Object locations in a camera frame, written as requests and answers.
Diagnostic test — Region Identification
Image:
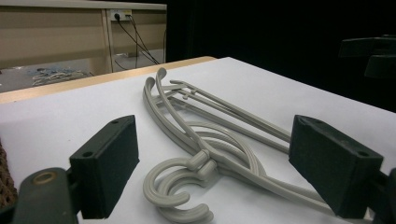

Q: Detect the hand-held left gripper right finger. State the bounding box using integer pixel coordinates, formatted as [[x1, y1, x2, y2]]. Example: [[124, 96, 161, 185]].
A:
[[288, 114, 385, 219]]

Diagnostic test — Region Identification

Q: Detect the black curtain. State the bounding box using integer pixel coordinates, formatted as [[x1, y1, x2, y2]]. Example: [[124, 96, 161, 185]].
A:
[[165, 0, 396, 114]]

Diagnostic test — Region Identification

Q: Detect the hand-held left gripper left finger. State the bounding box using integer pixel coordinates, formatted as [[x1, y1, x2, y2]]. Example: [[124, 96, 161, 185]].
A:
[[68, 114, 140, 220]]

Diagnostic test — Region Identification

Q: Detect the grey plastic clothes hanger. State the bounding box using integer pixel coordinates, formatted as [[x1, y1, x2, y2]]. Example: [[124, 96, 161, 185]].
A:
[[142, 77, 335, 224], [154, 78, 335, 224], [142, 67, 335, 209]]

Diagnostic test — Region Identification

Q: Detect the black metal stand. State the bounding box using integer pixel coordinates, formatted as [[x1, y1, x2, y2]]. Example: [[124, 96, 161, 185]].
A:
[[338, 34, 396, 79]]

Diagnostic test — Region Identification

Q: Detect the pale cable pile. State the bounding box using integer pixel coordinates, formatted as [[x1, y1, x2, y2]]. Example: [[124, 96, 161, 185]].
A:
[[27, 67, 92, 88]]

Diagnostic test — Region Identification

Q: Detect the white wall power socket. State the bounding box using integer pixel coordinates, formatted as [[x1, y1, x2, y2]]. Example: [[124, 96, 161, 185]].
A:
[[110, 8, 134, 22]]

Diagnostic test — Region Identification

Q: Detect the black power cable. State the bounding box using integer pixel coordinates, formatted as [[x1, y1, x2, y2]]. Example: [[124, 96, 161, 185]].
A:
[[125, 13, 161, 64], [114, 13, 162, 65]]

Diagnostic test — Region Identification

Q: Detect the white table mat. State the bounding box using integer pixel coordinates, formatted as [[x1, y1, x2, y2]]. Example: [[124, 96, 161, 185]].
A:
[[0, 56, 396, 224]]

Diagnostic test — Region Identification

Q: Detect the brown wicker basket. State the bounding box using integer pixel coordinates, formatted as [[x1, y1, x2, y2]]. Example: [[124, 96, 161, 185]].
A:
[[0, 139, 19, 210]]

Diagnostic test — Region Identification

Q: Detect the beige wooden desk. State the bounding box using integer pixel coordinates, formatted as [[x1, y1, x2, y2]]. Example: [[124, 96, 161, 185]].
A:
[[0, 0, 168, 77]]

